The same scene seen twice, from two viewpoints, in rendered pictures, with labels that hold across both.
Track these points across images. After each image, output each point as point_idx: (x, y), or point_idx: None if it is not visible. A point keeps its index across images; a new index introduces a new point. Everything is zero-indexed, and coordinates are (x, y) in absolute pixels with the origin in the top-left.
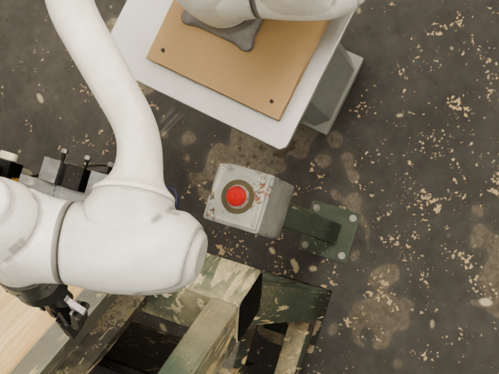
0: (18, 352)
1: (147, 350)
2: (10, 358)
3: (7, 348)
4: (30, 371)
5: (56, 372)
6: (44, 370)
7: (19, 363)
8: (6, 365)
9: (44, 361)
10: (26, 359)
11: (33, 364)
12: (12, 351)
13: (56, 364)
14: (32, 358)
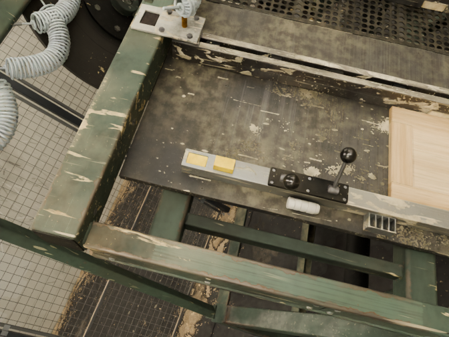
0: (445, 204)
1: None
2: (437, 200)
3: (444, 196)
4: (433, 218)
5: (443, 235)
6: (438, 227)
7: (435, 208)
8: (430, 200)
9: (445, 225)
10: (441, 212)
11: (439, 218)
12: (443, 200)
13: (448, 233)
14: (444, 215)
